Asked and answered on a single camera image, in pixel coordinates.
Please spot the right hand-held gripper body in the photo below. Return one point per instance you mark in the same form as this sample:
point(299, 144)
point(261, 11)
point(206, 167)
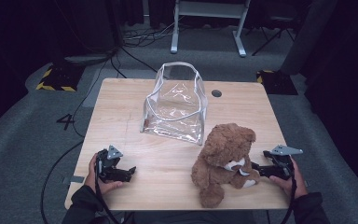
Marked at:
point(283, 161)

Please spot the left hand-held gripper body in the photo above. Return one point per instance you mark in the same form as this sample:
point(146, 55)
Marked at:
point(109, 159)

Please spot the brown teddy bear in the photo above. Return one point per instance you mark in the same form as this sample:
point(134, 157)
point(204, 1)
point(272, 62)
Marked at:
point(227, 161)

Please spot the person's right hand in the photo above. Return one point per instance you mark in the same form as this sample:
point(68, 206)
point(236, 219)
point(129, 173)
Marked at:
point(295, 185)

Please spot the person's left hand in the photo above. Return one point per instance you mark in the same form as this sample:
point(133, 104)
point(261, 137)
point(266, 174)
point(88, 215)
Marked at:
point(90, 179)

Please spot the grey tape strip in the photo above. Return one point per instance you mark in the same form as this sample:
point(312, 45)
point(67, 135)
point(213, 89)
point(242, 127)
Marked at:
point(74, 179)

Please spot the dark round table grommet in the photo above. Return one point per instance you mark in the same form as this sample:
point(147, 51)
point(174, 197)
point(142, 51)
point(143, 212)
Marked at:
point(216, 93)

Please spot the black tripod stand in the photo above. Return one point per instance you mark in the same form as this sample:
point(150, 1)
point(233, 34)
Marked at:
point(273, 34)

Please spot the black yellow striped base plate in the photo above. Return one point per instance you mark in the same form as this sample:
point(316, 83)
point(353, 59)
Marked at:
point(59, 79)
point(276, 81)

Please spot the white metal table frame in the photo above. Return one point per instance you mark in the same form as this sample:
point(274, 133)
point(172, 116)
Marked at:
point(209, 9)

